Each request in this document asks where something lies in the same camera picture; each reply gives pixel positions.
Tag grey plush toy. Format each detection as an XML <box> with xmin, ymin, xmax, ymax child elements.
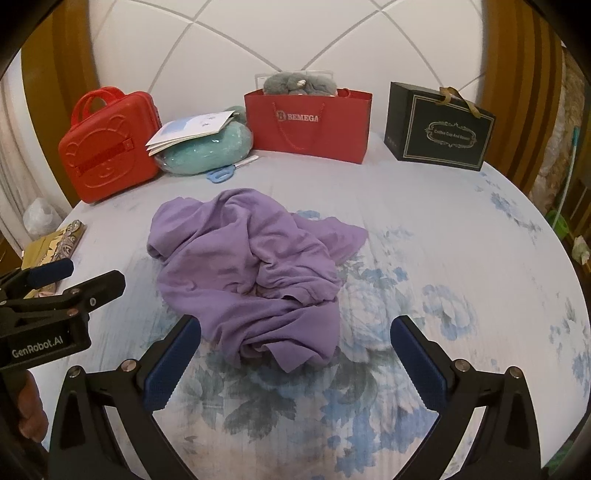
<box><xmin>263</xmin><ymin>70</ymin><xmax>338</xmax><ymax>97</ymax></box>

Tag clear plastic bag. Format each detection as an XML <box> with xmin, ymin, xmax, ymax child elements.
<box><xmin>23</xmin><ymin>198</ymin><xmax>63</xmax><ymax>236</ymax></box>

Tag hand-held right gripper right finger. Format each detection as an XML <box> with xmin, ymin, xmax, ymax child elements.
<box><xmin>390</xmin><ymin>315</ymin><xmax>542</xmax><ymax>480</ymax></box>

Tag gold patterned box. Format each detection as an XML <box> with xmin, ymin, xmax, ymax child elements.
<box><xmin>46</xmin><ymin>219</ymin><xmax>87</xmax><ymax>296</ymax></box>

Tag white padded headboard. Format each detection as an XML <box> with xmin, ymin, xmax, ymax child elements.
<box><xmin>88</xmin><ymin>0</ymin><xmax>497</xmax><ymax>139</ymax></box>

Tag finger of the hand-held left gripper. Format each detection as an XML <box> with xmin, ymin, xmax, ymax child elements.
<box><xmin>0</xmin><ymin>271</ymin><xmax>126</xmax><ymax>325</ymax></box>
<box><xmin>0</xmin><ymin>258</ymin><xmax>75</xmax><ymax>301</ymax></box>

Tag teal pole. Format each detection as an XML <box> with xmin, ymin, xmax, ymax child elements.
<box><xmin>556</xmin><ymin>127</ymin><xmax>580</xmax><ymax>222</ymax></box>

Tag red hard-shell suitcase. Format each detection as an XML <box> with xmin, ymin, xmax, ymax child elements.
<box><xmin>58</xmin><ymin>86</ymin><xmax>162</xmax><ymax>204</ymax></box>

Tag yellow folded garment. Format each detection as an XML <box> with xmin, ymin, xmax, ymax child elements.
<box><xmin>21</xmin><ymin>234</ymin><xmax>58</xmax><ymax>271</ymax></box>

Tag white curtain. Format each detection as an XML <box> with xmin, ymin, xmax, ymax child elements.
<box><xmin>0</xmin><ymin>69</ymin><xmax>35</xmax><ymax>232</ymax></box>

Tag white booklets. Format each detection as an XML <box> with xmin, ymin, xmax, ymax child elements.
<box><xmin>145</xmin><ymin>110</ymin><xmax>236</xmax><ymax>158</ymax></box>

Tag green plastic basin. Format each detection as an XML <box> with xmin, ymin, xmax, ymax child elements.
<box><xmin>545</xmin><ymin>211</ymin><xmax>572</xmax><ymax>238</ymax></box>

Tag blue handled scissors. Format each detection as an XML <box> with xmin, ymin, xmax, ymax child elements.
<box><xmin>206</xmin><ymin>154</ymin><xmax>259</xmax><ymax>184</ymax></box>

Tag teal plush pillow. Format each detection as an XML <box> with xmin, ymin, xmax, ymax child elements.
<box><xmin>154</xmin><ymin>106</ymin><xmax>254</xmax><ymax>177</ymax></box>

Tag clear plastic box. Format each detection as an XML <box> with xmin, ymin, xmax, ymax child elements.
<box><xmin>253</xmin><ymin>69</ymin><xmax>334</xmax><ymax>95</ymax></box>

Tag person's left hand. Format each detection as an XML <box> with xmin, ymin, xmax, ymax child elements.
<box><xmin>16</xmin><ymin>369</ymin><xmax>47</xmax><ymax>446</ymax></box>

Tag red paper bag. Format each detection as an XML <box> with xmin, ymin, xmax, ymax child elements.
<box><xmin>244</xmin><ymin>88</ymin><xmax>373</xmax><ymax>164</ymax></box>

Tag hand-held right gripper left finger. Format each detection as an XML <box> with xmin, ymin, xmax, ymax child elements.
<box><xmin>48</xmin><ymin>315</ymin><xmax>202</xmax><ymax>480</ymax></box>

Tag purple shirt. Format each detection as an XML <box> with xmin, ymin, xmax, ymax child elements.
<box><xmin>147</xmin><ymin>188</ymin><xmax>369</xmax><ymax>372</ymax></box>

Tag brown wooden headboard frame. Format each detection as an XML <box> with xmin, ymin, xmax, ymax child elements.
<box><xmin>21</xmin><ymin>0</ymin><xmax>568</xmax><ymax>213</ymax></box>

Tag black gift bag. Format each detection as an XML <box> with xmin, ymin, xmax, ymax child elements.
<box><xmin>384</xmin><ymin>82</ymin><xmax>497</xmax><ymax>172</ymax></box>

